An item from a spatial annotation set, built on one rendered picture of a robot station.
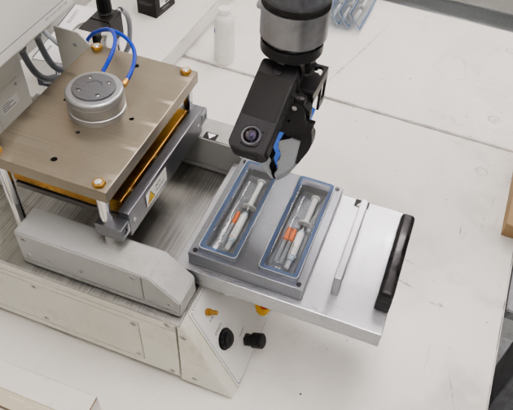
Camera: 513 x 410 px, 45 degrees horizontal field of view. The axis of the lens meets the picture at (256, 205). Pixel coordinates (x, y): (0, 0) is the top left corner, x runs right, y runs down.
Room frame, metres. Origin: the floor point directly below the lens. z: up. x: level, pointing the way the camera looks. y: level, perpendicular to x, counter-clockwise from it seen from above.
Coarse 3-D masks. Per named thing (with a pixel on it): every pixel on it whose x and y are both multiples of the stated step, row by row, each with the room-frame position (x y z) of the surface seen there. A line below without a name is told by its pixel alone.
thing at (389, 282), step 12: (408, 216) 0.58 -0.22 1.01; (408, 228) 0.56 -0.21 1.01; (396, 240) 0.53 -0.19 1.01; (408, 240) 0.54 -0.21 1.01; (396, 252) 0.51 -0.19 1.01; (396, 264) 0.49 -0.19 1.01; (384, 276) 0.47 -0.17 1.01; (396, 276) 0.47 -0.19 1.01; (384, 288) 0.45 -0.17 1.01; (396, 288) 0.46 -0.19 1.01; (384, 300) 0.44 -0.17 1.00
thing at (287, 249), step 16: (304, 192) 0.62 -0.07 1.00; (320, 192) 0.62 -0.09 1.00; (288, 208) 0.58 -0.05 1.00; (304, 208) 0.59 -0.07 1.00; (320, 208) 0.59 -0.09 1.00; (288, 224) 0.56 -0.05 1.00; (304, 224) 0.56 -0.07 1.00; (272, 240) 0.52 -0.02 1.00; (288, 240) 0.53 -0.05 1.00; (304, 240) 0.53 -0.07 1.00; (272, 256) 0.50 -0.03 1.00; (288, 256) 0.50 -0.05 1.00; (304, 256) 0.50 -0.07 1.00; (288, 272) 0.47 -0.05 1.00
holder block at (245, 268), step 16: (288, 176) 0.66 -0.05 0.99; (224, 192) 0.62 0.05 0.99; (272, 192) 0.62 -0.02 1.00; (288, 192) 0.62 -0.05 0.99; (336, 192) 0.63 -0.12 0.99; (272, 208) 0.59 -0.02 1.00; (336, 208) 0.61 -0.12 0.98; (208, 224) 0.55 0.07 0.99; (256, 224) 0.56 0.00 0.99; (272, 224) 0.56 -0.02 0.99; (256, 240) 0.53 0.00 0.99; (320, 240) 0.54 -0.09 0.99; (192, 256) 0.50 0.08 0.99; (208, 256) 0.50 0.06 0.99; (240, 256) 0.50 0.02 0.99; (256, 256) 0.50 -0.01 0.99; (224, 272) 0.49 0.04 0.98; (240, 272) 0.48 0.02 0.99; (256, 272) 0.48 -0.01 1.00; (304, 272) 0.48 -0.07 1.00; (272, 288) 0.46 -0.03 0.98; (288, 288) 0.46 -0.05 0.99; (304, 288) 0.46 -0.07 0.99
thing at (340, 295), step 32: (352, 224) 0.59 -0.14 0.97; (384, 224) 0.60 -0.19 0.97; (320, 256) 0.53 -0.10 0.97; (352, 256) 0.53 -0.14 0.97; (384, 256) 0.53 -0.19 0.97; (224, 288) 0.47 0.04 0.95; (256, 288) 0.47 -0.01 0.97; (320, 288) 0.47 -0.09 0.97; (352, 288) 0.48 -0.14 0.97; (320, 320) 0.43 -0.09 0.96; (352, 320) 0.43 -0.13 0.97; (384, 320) 0.43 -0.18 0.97
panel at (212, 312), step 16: (208, 288) 0.50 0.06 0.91; (192, 304) 0.46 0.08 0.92; (208, 304) 0.48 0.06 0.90; (224, 304) 0.50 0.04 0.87; (240, 304) 0.53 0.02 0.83; (192, 320) 0.45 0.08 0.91; (208, 320) 0.47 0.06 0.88; (224, 320) 0.48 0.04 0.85; (240, 320) 0.51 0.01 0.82; (256, 320) 0.53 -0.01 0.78; (208, 336) 0.45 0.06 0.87; (240, 336) 0.49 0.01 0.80; (224, 352) 0.45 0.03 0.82; (240, 352) 0.47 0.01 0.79; (240, 368) 0.45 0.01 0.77
